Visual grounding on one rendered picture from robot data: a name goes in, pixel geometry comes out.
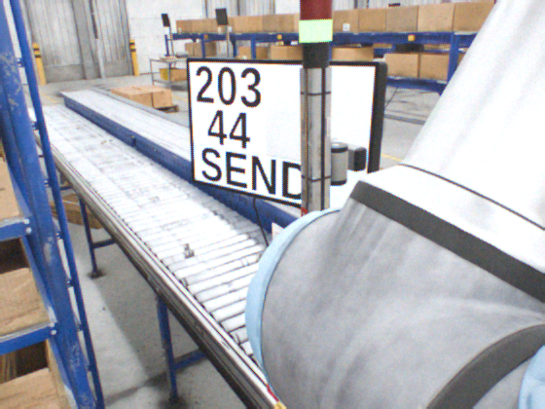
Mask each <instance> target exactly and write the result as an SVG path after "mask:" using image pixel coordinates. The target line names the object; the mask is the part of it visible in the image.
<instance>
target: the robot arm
mask: <svg viewBox="0 0 545 409"><path fill-rule="evenodd" d="M258 265H259V269H258V270H257V272H256V273H255V276H253V277H252V278H251V281H250V283H249V289H248V292H247V297H246V304H245V325H246V331H247V335H248V341H249V344H250V346H251V349H252V351H253V353H255V357H256V359H258V361H259V363H260V365H261V367H262V371H263V374H264V376H265V378H266V380H267V381H268V383H269V387H270V389H272V391H273V393H274V394H275V396H276V397H277V398H278V400H279V401H280V402H281V403H282V404H283V405H284V406H285V407H286V408H287V409H545V0H497V1H496V3H495V5H494V7H493V8H492V9H491V11H490V15H489V16H488V17H487V19H486V21H485V22H484V23H483V25H482V27H481V30H480V31H479V33H478V34H477V36H476V38H475V39H474V40H473V42H472V45H471V46H470V48H469V49H468V51H467V53H466V54H465V55H464V59H463V61H462V62H461V63H460V65H459V66H458V68H457V70H456V71H455V74H454V75H453V77H452V79H451V80H450V81H449V83H448V86H447V87H446V89H445V90H444V91H443V93H442V95H441V97H439V101H438V102H437V104H436V105H435V107H434V108H433V110H432V112H431V114H430V116H429V118H428V119H427V120H426V122H425V124H424V126H423V128H422V129H421V131H420V133H419V134H418V136H417V139H416V140H415V142H414V144H413V145H412V147H411V148H410V150H409V153H408V154H407V155H406V157H405V159H404V160H402V162H401V163H399V164H398V165H396V166H395V167H389V168H386V169H383V170H380V171H377V172H374V173H371V174H365V175H362V176H360V178H359V179H358V181H357V182H356V183H355V185H354V187H353V189H352V191H351V193H350V194H349V195H348V197H347V198H346V201H345V203H344V205H343V206H337V207H330V208H328V209H325V210H322V211H318V210H317V211H314V212H312V213H308V214H307V215H304V216H302V217H301V218H300V219H298V220H295V221H294V222H293V223H292V224H290V225H289V226H288V227H286V228H285V229H284V230H283V231H282V232H281V233H280V234H279V235H278V236H277V237H276V238H275V239H274V240H273V241H272V243H271V244H270V245H269V247H268V248H267V250H266V251H265V252H264V253H263V255H262V258H261V259H260V261H259V263H258Z"/></svg>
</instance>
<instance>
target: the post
mask: <svg viewBox="0 0 545 409"><path fill-rule="evenodd" d="M300 116H301V206H302V207H304V208H306V209H307V210H308V213H312V212H314V211H317V210H318V211H322V210H325V209H328V208H330V192H331V120H332V66H331V67H326V68H314V69H308V68H302V67H300Z"/></svg>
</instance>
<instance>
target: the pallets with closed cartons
mask: <svg viewBox="0 0 545 409"><path fill-rule="evenodd" d="M111 93H113V94H116V95H118V96H120V97H123V98H126V99H129V100H133V101H135V102H137V103H140V104H142V105H145V106H147V107H152V108H155V109H156V110H159V111H162V110H167V109H169V108H174V111H168V112H163V113H165V114H170V113H176V112H178V111H179V108H178V104H174V103H173V101H172V94H171V90H169V89H165V88H162V87H155V86H139V87H134V86H132V87H123V88H116V89H111Z"/></svg>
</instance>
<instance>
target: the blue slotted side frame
mask: <svg viewBox="0 0 545 409"><path fill-rule="evenodd" d="M60 95H61V96H62V97H64V104H65V106H66V107H68V108H69V109H71V110H72V111H73V112H76V113H78V114H79V115H80V116H82V117H83V118H85V119H87V120H89V121H91V122H92V123H93V124H94V125H96V126H98V127H100V128H102V129H103V130H104V131H107V132H108V133H110V134H112V135H114V136H115V137H116V138H117V139H119V140H122V142H123V143H125V144H127V145H128V146H130V147H132V141H131V134H132V135H134V136H135V140H136V151H138V152H139V153H142V154H144V155H145V157H146V156H147V157H148V158H149V159H151V161H155V163H157V164H158V165H161V166H162V167H164V168H167V169H168V170H169V171H171V172H172V174H176V175H178V176H180V178H181V179H184V181H189V183H190V184H192V185H193V186H194V187H198V189H199V190H203V192H204V193H205V194H208V196H210V197H212V198H213V199H214V200H216V201H219V203H222V204H224V206H229V207H230V209H231V210H233V211H235V212H236V213H239V215H242V216H243V218H246V220H250V222H253V224H256V225H257V226H260V225H259V222H257V217H256V214H255V208H253V199H254V198H253V197H249V196H245V195H242V194H236V193H231V192H228V191H224V190H223V191H222V190H221V189H217V188H213V187H206V186H204V189H203V185H199V184H195V183H193V181H192V173H191V162H190V161H187V160H185V159H183V158H182V157H180V156H178V155H175V154H173V153H172V152H170V151H169V150H167V149H165V148H163V147H161V146H160V145H158V144H157V143H155V142H153V141H150V140H148V139H146V138H145V137H143V136H142V135H140V134H138V133H135V132H133V131H131V130H129V129H128V128H126V127H122V126H121V125H119V124H117V123H116V122H115V121H113V120H109V119H108V118H106V117H104V116H103V115H101V114H100V113H96V112H94V111H93V110H91V109H89V108H88V107H87V106H86V105H82V104H80V103H79V102H77V101H75V100H74V99H72V98H71V97H67V96H65V95H64V94H62V93H61V94H60ZM117 128H118V130H117ZM138 140H139V141H138ZM147 145H148V146H147ZM144 146H145V147H144ZM155 148H156V149H157V151H155ZM141 150H142V151H141ZM160 152H161V153H160ZM178 163H179V165H178ZM187 169H188V170H187ZM177 172H178V173H177ZM209 190H210V193H209ZM214 192H215V195H214ZM219 194H220V196H219ZM234 195H235V197H234ZM239 196H240V200H239ZM225 199H226V201H225ZM246 201H247V204H246ZM231 202H232V206H231ZM236 206H237V208H236ZM255 206H256V208H257V212H258V214H259V217H260V220H261V222H262V227H263V229H265V231H266V232H268V233H273V223H274V224H275V225H277V226H280V227H281V228H282V229H285V228H286V227H288V226H289V225H290V224H292V223H293V222H294V221H295V220H298V219H297V218H295V217H294V216H292V215H290V214H288V213H286V212H284V211H282V210H281V209H279V208H277V207H275V206H272V205H271V204H269V203H267V202H265V201H262V200H260V199H256V200H255ZM261 210H262V213H261ZM243 211H244V213H243ZM264 212H265V213H264ZM250 214H251V218H250ZM275 217H276V222H275ZM280 221H281V222H280ZM284 221H285V227H284ZM265 223H266V226H265Z"/></svg>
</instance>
